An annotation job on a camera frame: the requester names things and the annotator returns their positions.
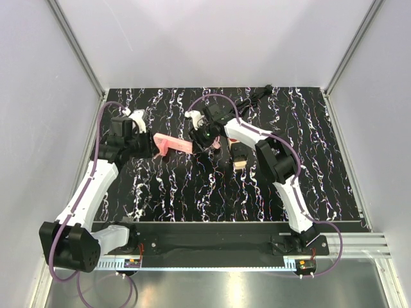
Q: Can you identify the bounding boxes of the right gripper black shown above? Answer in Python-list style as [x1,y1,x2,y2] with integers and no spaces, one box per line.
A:
[188,123,216,155]

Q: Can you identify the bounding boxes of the pink power cord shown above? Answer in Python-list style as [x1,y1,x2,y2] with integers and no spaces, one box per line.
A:
[205,136,222,151]

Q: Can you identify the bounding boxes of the pink power strip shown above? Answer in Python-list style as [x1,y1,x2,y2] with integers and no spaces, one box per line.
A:
[153,133,193,154]

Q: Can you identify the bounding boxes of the black cube plug adapter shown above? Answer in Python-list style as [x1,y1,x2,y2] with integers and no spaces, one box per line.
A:
[231,142,248,162]

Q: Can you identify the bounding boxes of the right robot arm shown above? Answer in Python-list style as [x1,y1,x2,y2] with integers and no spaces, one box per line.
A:
[184,105,319,255]

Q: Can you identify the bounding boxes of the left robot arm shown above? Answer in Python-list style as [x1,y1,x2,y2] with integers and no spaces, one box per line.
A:
[39,110,158,273]

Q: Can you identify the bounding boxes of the cream power strip red sockets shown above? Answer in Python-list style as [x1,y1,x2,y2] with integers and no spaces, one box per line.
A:
[227,138,247,171]

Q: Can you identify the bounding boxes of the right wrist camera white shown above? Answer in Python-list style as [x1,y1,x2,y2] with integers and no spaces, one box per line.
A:
[184,110,205,126]

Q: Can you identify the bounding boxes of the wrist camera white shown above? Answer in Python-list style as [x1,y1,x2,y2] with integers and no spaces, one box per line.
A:
[122,108,147,133]
[184,110,205,126]

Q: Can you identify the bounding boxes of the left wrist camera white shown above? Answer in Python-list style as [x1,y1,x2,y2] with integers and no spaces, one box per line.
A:
[122,108,147,133]

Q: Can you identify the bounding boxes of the black power cord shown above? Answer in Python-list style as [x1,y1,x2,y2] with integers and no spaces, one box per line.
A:
[237,83,273,112]

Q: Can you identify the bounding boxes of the aluminium frame post left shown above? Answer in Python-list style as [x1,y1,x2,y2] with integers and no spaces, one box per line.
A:
[46,0,105,99]

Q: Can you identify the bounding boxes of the aluminium frame post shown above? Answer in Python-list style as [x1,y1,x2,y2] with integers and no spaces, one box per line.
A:
[46,0,105,99]
[324,0,385,96]

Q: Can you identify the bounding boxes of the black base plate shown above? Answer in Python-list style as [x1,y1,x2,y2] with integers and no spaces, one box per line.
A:
[109,222,329,270]

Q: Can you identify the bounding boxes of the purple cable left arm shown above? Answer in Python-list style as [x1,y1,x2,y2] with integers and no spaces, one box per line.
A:
[46,101,139,307]

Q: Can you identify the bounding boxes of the aluminium frame post right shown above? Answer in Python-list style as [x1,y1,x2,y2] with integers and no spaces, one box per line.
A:
[324,0,385,96]

